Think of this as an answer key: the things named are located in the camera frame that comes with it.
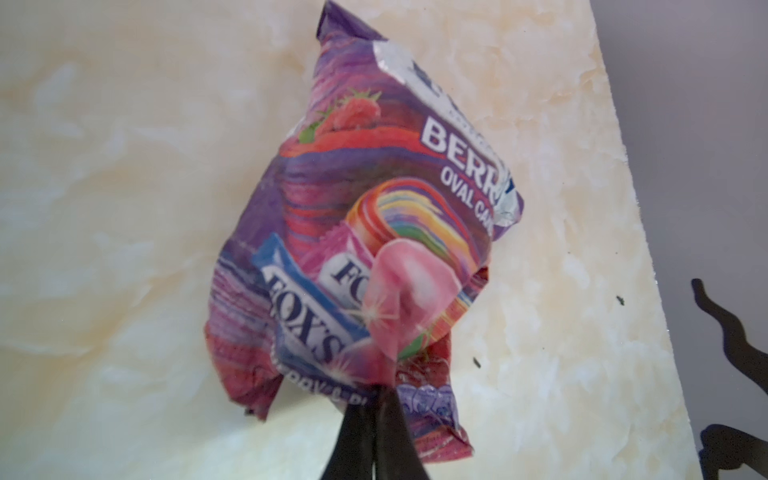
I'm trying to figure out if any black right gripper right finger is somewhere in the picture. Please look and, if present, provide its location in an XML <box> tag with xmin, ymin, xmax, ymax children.
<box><xmin>374</xmin><ymin>386</ymin><xmax>430</xmax><ymax>480</ymax></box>

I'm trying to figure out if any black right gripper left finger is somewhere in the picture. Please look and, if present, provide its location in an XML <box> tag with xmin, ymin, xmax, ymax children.
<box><xmin>320</xmin><ymin>397</ymin><xmax>377</xmax><ymax>480</ymax></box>

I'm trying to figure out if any purple candy packet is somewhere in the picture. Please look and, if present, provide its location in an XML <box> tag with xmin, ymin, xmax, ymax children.
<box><xmin>204</xmin><ymin>1</ymin><xmax>524</xmax><ymax>463</ymax></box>

